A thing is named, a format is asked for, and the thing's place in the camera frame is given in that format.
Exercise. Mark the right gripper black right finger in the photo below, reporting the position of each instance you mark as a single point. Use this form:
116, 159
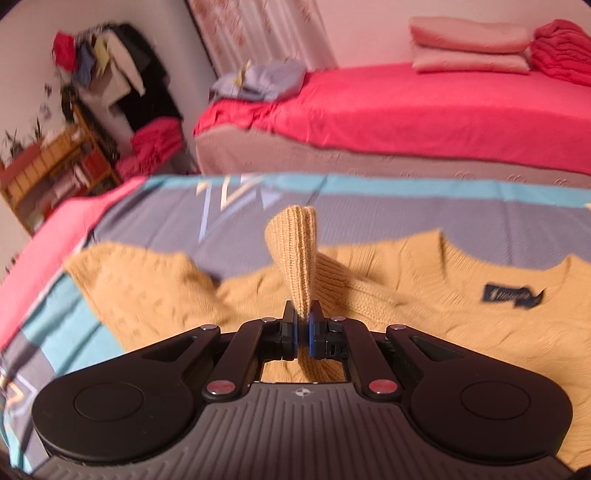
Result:
350, 342

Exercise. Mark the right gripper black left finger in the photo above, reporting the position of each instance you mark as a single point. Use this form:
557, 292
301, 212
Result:
239, 357

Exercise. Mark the yellow cable knit cardigan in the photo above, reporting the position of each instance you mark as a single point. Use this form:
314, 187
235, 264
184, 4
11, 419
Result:
536, 319

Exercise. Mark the pile of red clothes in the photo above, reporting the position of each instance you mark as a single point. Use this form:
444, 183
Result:
151, 147

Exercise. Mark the hanging clothes heap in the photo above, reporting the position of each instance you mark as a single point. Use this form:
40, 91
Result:
113, 65

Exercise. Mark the grey embossed mattress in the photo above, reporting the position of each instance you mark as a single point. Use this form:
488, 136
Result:
229, 150

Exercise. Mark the wooden shelf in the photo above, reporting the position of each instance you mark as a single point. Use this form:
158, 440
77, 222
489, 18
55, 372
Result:
74, 163

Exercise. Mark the crumpled blue grey cloth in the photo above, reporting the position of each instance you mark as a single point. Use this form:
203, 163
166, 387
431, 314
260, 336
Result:
271, 82

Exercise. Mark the red bed sheet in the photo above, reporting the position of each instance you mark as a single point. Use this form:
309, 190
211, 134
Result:
529, 120

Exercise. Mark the pink pillow lower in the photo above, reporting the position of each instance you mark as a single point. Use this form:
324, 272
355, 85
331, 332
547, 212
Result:
434, 60

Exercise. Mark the pink pillow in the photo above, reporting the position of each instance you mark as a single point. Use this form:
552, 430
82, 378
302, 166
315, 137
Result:
469, 36
434, 60

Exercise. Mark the patterned pink curtain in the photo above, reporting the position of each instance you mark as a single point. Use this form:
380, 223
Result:
259, 31

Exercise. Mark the pink pillow upper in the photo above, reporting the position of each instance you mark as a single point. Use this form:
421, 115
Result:
469, 36

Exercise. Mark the folded red blanket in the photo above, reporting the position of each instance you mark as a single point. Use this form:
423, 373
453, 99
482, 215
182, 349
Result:
562, 50

